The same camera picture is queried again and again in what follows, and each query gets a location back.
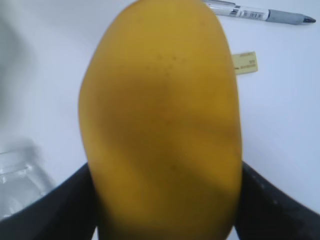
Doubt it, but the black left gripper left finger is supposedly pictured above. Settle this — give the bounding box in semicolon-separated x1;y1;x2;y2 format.
0;164;97;240

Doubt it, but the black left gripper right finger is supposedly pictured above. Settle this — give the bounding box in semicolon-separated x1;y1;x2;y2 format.
234;163;320;240

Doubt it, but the clear plastic water bottle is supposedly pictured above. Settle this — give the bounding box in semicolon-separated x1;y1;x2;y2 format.
0;147;55;220

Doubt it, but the yellow mango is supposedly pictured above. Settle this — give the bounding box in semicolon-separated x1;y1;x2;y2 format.
78;0;242;240

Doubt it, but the yellow eraser with label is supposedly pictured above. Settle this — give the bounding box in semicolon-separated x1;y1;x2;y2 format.
232;51;258;75

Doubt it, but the grey grip white pen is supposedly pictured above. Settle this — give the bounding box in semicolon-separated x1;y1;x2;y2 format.
203;0;316;26

